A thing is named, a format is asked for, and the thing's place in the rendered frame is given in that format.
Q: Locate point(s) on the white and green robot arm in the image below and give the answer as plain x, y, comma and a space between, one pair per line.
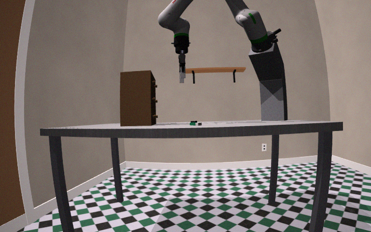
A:
261, 40

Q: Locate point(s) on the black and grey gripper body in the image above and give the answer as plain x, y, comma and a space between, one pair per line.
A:
181, 47

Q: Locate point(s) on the small brown chest of drawers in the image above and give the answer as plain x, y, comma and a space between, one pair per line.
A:
135, 98

